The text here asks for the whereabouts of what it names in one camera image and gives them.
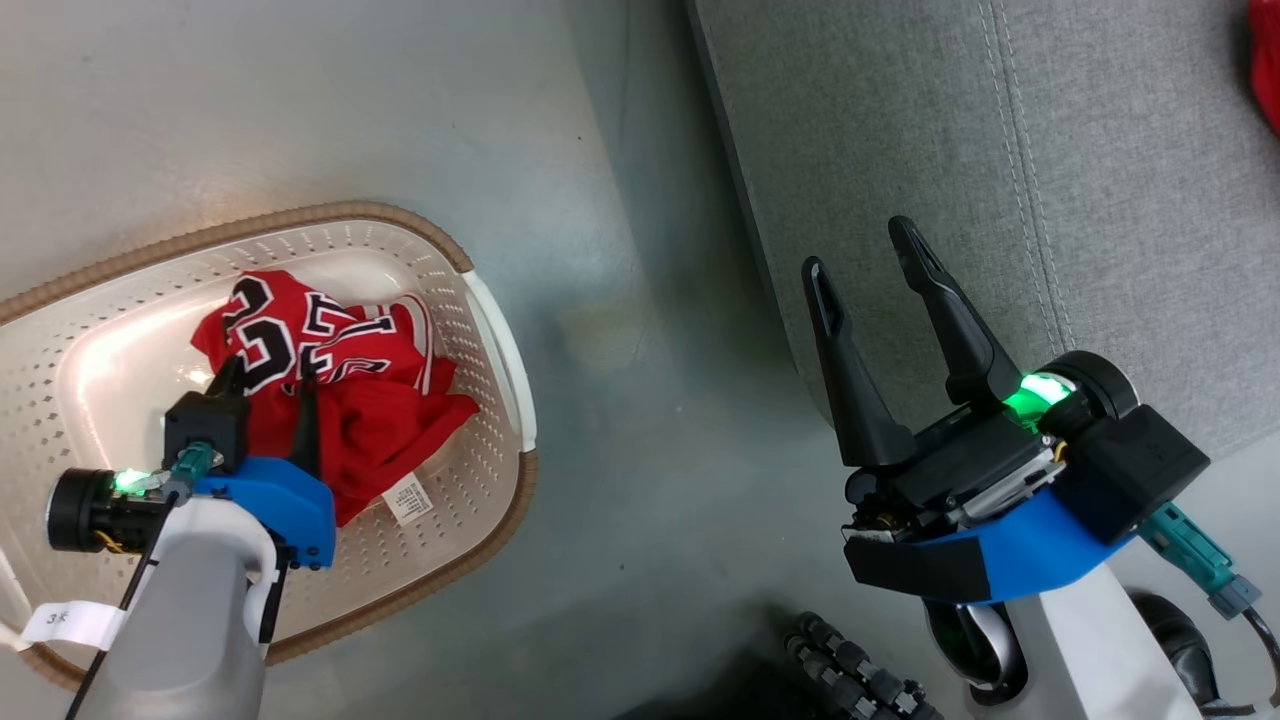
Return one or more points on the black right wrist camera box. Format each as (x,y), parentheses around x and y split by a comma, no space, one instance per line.
(1150,470)

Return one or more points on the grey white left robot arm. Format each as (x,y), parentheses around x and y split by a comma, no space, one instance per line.
(190,640)

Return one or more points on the red cloth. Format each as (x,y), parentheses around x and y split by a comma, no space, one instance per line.
(1268,60)

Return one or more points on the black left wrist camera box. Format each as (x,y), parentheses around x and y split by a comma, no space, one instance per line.
(205,425)

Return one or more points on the blue left camera mount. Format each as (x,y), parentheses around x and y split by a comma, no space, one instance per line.
(280,505)

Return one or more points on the grey fabric sofa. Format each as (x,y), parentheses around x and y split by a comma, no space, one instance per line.
(900,120)

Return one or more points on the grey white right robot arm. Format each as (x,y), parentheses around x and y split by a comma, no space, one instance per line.
(1090,650)

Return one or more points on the beige perforated laundry basket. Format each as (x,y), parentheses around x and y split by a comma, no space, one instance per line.
(440,560)

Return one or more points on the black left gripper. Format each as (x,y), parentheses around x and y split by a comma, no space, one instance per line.
(90,510)

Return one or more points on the red basketball jersey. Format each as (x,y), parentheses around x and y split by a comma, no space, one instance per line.
(390,430)

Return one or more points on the white paper tag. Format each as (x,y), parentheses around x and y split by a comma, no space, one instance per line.
(70,625)

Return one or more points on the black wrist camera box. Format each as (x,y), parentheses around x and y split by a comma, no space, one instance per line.
(205,425)
(1150,470)

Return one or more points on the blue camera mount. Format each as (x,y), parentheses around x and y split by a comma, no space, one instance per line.
(280,505)
(1040,550)

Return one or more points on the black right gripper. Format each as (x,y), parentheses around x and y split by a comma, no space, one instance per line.
(960,470)

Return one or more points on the blue right camera mount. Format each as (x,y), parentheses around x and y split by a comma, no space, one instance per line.
(1040,550)

